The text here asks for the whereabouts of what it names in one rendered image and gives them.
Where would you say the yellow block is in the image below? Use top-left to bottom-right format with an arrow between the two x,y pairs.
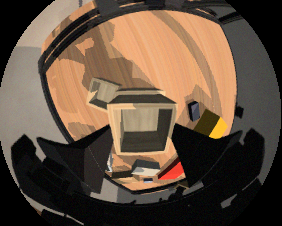
193,109 -> 227,138

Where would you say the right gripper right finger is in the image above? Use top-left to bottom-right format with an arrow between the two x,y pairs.
171,123 -> 242,188

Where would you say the red flat slab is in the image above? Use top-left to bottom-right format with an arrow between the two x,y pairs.
157,157 -> 183,179

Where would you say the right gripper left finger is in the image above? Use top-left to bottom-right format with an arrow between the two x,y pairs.
36,124 -> 114,194

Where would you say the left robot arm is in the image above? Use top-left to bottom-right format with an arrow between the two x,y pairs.
167,185 -> 185,200

